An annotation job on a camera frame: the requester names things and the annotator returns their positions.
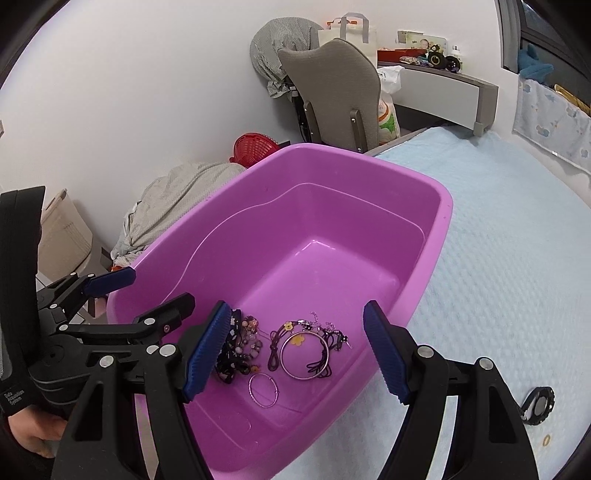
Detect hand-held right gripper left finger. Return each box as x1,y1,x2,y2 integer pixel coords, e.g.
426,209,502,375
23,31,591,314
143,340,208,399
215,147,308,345
50,300,233,480

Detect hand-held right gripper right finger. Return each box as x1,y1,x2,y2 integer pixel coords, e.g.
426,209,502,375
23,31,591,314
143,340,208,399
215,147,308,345
362,299,541,480

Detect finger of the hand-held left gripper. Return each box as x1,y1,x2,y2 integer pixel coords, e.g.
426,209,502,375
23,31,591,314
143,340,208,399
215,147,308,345
59,292,197,345
36,267,138,320

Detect black floral fabric keychain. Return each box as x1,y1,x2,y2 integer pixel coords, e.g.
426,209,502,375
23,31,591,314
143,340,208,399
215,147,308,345
213,308,265,385

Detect thin silver bangle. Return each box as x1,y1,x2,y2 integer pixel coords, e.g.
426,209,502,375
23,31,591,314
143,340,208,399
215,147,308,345
248,372,279,408

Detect green pendant black cord necklace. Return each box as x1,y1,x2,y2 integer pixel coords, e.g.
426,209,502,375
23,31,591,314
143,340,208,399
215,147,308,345
268,312,352,380

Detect large engraved silver bangle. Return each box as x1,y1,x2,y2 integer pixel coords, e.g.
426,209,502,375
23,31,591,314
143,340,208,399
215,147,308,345
279,330,330,381

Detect gold flower earrings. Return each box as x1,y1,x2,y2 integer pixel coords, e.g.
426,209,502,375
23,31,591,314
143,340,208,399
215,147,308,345
283,322,308,348

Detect purple plastic tub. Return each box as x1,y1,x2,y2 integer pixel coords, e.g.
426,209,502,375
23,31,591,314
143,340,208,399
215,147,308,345
106,142,455,480

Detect person's left hand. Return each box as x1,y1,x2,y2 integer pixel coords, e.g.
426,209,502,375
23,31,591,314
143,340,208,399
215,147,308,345
7,413,68,459

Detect beige storage bin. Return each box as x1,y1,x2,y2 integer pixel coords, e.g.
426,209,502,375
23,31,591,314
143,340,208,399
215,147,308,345
37,187,95,272

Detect grey bedding heap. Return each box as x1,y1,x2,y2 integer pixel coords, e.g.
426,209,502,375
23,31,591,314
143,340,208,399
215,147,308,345
110,161,247,271

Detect red plastic basket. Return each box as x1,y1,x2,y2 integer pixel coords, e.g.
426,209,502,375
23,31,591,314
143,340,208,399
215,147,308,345
229,132,282,169

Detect printed plastic bag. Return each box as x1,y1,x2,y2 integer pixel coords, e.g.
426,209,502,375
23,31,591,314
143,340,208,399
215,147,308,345
376,65,406,144

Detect grey office chair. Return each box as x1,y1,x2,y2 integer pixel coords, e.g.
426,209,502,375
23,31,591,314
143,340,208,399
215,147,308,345
276,38,383,154

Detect grey white desk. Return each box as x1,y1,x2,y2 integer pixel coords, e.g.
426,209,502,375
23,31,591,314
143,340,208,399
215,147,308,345
376,48,500,137

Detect striped grey cloth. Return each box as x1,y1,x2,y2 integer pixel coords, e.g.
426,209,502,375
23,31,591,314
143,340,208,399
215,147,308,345
250,16,328,99

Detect blue patterned pillow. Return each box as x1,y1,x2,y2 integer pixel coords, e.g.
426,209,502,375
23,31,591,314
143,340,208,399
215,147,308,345
512,74,591,176

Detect red tray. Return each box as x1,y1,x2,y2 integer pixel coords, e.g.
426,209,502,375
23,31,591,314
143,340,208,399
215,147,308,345
377,47,428,65

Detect white green box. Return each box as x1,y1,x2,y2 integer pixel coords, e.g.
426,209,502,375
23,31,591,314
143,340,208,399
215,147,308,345
397,30,450,52

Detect blue towel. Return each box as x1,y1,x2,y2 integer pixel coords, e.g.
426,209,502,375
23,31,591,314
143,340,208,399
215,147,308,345
517,44,556,85

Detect white paper bag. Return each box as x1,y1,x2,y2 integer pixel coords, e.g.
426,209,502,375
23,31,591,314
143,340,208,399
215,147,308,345
317,12,378,60

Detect black strap wristwatch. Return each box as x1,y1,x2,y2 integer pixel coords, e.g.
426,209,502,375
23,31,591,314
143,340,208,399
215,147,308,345
520,386,555,425

